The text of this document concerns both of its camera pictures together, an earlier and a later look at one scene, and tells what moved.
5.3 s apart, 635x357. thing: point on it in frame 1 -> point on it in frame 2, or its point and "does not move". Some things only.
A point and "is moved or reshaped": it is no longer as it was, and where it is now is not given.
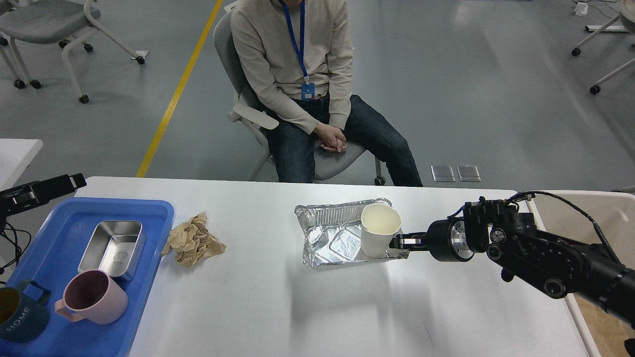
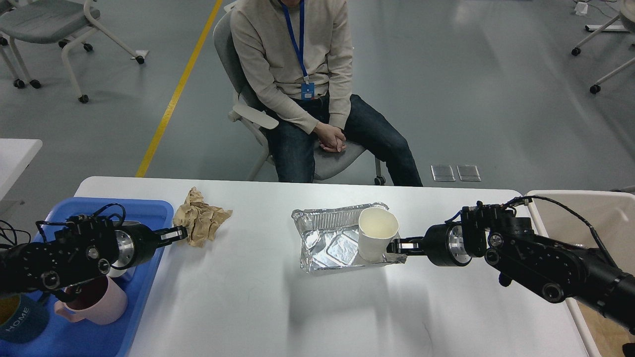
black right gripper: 446,240 does not move
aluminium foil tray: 332,233 is moved or reshaped
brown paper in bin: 609,332 does not move
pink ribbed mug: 91,294 does not move
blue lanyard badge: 307,89 does not move
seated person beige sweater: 293,61 does not move
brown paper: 191,242 -> 201,219
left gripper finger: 37,193 -> 178,232
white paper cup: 379,222 does not move
